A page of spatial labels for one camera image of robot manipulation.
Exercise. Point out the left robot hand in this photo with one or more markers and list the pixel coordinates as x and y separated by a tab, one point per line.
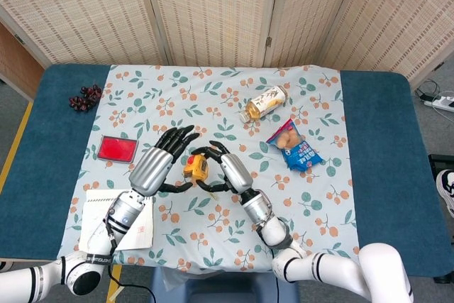
156	166

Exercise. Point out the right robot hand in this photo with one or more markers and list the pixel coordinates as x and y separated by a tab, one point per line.
230	171

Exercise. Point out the yellow tape measure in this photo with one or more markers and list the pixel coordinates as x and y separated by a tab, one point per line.
196	168

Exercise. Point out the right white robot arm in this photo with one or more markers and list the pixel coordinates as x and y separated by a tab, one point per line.
319	257

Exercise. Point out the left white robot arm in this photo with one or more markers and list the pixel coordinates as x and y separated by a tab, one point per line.
88	246

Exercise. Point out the floral tablecloth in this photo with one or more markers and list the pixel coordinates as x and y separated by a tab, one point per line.
213	161

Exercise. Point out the red ink pad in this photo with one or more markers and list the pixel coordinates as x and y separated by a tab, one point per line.
117	149

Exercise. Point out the white spiral notebook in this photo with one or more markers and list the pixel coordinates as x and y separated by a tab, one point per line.
140	232

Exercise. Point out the blue snack bag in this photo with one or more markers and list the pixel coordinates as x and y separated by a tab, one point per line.
296	147

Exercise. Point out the tea bottle with yellow label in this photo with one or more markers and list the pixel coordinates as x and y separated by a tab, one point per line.
264	103

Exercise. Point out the dark red grape bunch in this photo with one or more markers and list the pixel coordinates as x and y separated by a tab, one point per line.
85	98

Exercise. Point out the blue chair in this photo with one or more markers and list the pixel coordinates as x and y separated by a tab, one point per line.
223	289

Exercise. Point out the woven folding screen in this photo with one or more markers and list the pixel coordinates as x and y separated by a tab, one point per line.
227	12

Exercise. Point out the brown wooden cabinet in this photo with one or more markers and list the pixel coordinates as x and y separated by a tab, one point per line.
17	65

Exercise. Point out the black box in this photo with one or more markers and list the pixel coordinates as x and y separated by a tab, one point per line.
441	161

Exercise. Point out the black and white sneaker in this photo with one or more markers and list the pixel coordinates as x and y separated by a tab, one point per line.
447	189

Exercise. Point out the white power strip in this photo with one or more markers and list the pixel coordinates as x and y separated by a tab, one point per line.
441	102

